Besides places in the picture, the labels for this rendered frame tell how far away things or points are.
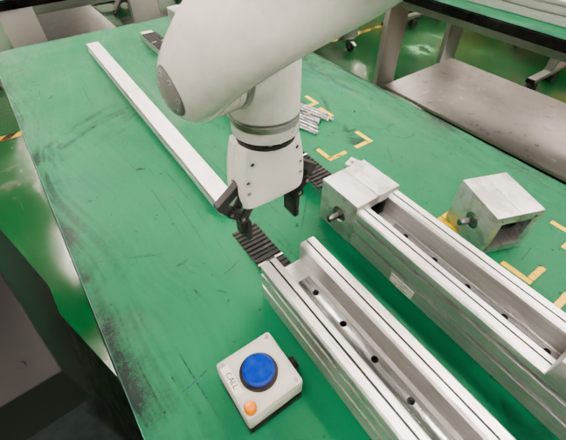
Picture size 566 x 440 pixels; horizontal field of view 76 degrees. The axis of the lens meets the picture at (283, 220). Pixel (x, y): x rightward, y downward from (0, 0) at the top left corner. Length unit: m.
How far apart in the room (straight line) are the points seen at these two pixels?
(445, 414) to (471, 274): 0.22
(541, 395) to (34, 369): 0.60
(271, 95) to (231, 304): 0.34
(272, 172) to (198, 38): 0.22
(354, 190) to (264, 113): 0.29
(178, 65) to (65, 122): 0.83
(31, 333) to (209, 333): 0.22
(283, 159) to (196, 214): 0.32
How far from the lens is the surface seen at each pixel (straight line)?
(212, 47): 0.29
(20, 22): 2.45
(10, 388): 0.53
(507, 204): 0.71
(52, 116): 1.18
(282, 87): 0.39
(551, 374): 0.54
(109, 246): 0.73
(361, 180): 0.66
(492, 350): 0.58
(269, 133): 0.41
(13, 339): 0.51
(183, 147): 0.87
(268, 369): 0.47
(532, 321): 0.61
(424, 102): 2.39
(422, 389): 0.51
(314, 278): 0.57
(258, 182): 0.47
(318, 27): 0.28
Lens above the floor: 1.29
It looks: 47 degrees down
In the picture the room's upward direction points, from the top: straight up
